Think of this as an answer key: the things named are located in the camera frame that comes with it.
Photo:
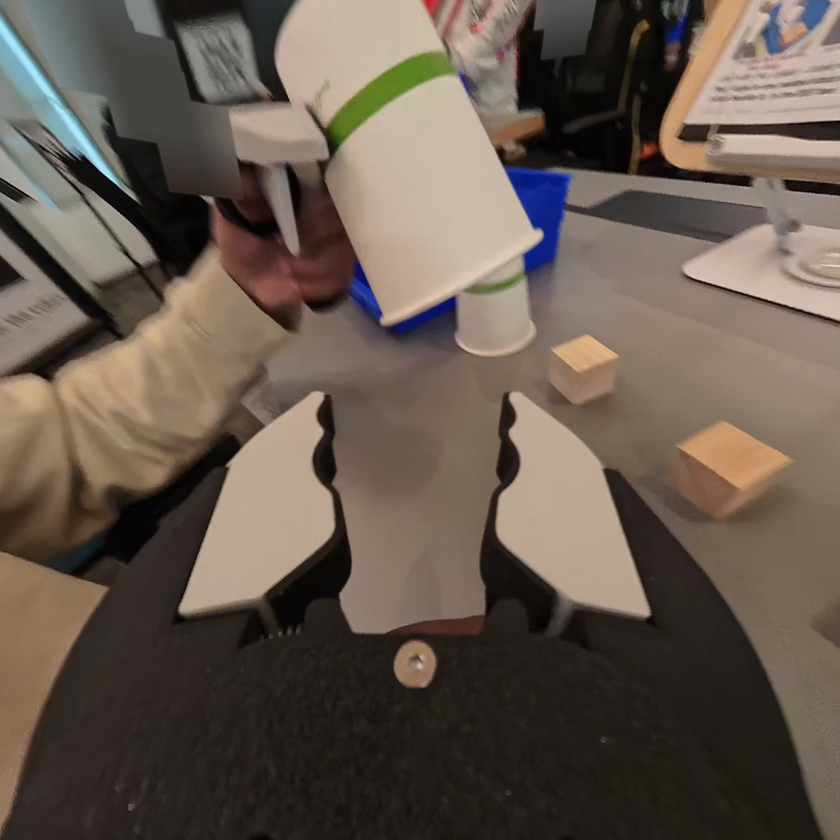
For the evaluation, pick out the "tan board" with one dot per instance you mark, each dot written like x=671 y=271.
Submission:
x=33 y=656

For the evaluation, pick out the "person's left hand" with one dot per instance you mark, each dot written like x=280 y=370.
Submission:
x=262 y=275

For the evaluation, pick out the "instruction sheet on white stand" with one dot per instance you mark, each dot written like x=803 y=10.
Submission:
x=735 y=269

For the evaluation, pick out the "wooden cube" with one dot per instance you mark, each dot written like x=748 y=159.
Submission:
x=584 y=371
x=728 y=472

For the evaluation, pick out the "white printed sign board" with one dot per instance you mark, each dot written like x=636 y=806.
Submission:
x=39 y=308

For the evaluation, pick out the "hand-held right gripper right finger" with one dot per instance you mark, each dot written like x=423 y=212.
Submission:
x=568 y=525

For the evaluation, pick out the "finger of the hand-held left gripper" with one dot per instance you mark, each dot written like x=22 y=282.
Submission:
x=275 y=134

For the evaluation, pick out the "dark desk mat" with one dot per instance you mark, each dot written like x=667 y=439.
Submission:
x=669 y=213

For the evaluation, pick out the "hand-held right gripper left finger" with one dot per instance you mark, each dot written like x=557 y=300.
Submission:
x=262 y=518

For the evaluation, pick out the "person's left forearm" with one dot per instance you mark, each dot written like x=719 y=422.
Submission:
x=131 y=426

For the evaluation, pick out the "black office chair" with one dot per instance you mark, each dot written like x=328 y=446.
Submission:
x=610 y=98

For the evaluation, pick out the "white paper cup green band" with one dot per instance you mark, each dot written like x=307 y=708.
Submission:
x=495 y=321
x=420 y=184

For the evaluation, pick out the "white red printed bag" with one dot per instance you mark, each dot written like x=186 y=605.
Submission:
x=485 y=46

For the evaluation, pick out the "blue plastic bin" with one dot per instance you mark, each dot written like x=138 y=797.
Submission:
x=541 y=216

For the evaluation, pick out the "printed instruction sheet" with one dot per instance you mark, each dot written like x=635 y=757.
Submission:
x=768 y=79

